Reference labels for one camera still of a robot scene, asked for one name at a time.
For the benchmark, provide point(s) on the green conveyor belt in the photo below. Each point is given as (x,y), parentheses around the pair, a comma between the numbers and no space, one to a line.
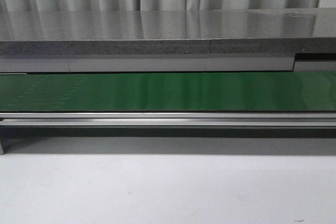
(198,91)

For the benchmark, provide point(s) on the grey stone countertop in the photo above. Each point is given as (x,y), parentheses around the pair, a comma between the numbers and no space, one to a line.
(168,41)

